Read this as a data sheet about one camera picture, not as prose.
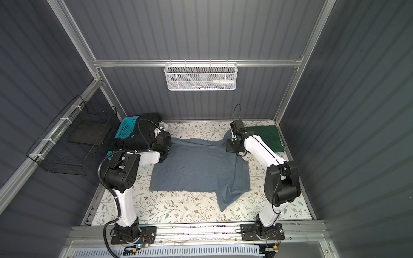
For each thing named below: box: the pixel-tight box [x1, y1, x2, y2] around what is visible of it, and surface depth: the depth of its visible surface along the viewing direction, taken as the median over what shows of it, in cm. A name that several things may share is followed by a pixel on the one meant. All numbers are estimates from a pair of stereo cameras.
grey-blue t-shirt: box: [149, 130, 251, 213], surface depth 95 cm
